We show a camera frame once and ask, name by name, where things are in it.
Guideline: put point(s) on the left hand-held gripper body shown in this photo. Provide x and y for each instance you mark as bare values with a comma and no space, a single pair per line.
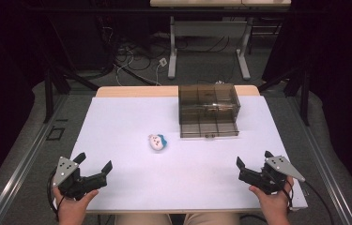
70,182

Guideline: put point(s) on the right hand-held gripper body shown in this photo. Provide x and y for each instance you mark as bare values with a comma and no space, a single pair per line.
267,179

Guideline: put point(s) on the smoky transparent drawer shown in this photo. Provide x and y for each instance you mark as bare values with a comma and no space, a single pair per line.
209,129

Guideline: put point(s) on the white and blue plush toy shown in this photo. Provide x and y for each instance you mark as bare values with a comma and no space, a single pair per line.
157,142

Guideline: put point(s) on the smoky transparent storage box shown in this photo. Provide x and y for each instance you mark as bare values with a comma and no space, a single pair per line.
208,103

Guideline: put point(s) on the person's right hand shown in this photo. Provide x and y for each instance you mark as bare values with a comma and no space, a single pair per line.
275,203

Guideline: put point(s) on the person's left hand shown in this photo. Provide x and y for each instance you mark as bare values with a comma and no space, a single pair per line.
72,207

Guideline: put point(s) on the white table mat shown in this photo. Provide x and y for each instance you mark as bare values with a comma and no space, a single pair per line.
126,118

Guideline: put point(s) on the person's legs in beige trousers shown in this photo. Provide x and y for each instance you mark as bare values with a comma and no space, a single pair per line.
145,219

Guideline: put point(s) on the black metal stand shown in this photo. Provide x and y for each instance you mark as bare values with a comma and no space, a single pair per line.
302,90
54,87

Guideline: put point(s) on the wooden table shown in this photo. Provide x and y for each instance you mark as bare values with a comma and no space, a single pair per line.
136,91

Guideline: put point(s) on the white power adapter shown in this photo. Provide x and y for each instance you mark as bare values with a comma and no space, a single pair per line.
162,62

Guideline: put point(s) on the white-legged desk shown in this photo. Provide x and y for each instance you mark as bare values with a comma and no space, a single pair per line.
208,29

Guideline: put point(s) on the metal floor rail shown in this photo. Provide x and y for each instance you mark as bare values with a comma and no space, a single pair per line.
23,168
327,168

